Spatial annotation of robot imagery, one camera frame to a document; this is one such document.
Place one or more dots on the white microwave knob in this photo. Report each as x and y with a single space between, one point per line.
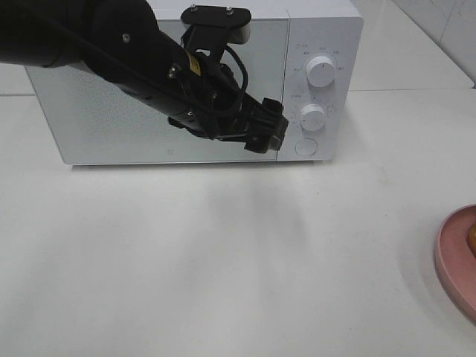
312 117
320 71

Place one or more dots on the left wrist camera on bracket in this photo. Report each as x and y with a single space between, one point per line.
213 28

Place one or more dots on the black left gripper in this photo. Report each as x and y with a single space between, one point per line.
207 101

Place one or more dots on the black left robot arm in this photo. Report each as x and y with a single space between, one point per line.
121 42

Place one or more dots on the round white door button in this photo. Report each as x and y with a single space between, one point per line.
306 147

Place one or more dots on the white microwave oven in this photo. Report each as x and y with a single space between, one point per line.
331 28

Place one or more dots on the white microwave door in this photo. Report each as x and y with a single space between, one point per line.
94 122

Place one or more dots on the burger with lettuce and tomato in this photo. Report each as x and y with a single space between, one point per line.
471 240

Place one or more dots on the pink round plate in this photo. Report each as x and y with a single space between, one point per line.
455 259

